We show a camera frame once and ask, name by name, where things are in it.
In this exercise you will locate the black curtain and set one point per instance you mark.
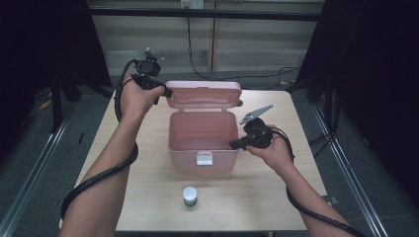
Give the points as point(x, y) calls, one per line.
point(33, 49)
point(378, 65)

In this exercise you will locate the small black floor object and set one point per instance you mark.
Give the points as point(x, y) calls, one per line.
point(80, 138)

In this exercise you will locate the yellow floor object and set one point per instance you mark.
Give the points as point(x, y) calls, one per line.
point(44, 104)

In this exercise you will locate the pink storage box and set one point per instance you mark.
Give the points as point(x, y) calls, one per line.
point(202, 133)

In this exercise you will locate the black metal stand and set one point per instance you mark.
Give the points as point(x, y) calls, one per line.
point(330, 105)
point(56, 108)

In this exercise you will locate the grey tape piece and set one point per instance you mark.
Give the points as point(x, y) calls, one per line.
point(330, 199)

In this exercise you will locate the black horizontal bar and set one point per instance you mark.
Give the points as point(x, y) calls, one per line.
point(204, 14)

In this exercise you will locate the person's left hand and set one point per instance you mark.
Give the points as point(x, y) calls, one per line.
point(135, 102)

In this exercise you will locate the metal floor rail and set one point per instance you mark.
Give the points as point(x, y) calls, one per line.
point(352, 177)
point(36, 171)

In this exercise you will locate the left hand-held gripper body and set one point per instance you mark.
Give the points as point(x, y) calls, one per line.
point(148, 74)

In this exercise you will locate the person's right hand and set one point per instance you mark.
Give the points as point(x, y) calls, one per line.
point(276, 153)

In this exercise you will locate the white wall socket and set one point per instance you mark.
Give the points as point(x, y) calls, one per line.
point(192, 4)

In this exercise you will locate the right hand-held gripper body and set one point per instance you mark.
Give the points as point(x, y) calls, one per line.
point(258, 135)

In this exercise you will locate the small white-capped bottle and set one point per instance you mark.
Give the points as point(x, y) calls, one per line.
point(190, 195)

